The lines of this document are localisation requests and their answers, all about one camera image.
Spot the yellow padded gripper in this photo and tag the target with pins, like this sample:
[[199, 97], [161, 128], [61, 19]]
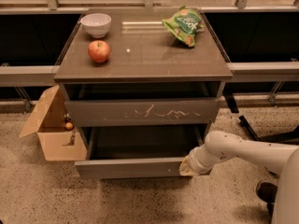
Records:
[[195, 162]]

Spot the grey drawer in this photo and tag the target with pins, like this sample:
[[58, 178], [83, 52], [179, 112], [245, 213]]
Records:
[[118, 152], [142, 112]]

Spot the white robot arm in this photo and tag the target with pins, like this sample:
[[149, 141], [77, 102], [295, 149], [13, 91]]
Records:
[[280, 159]]

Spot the grey top drawer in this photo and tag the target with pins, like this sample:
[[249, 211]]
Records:
[[142, 112]]

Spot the grey drawer cabinet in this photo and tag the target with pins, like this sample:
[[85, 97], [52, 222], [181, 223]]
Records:
[[146, 63]]

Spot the small orange ball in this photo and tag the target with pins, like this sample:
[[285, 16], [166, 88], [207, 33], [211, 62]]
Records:
[[69, 126]]

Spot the green snack bag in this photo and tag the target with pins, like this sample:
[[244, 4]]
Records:
[[183, 25]]

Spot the cardboard box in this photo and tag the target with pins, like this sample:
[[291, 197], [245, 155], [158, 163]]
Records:
[[47, 120]]

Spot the red apple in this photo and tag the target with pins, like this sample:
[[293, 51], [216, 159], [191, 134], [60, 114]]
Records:
[[99, 51]]

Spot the white bowl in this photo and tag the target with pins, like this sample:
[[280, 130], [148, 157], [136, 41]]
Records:
[[97, 24]]

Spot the grey window sill rail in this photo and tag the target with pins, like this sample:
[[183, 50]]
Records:
[[31, 76]]

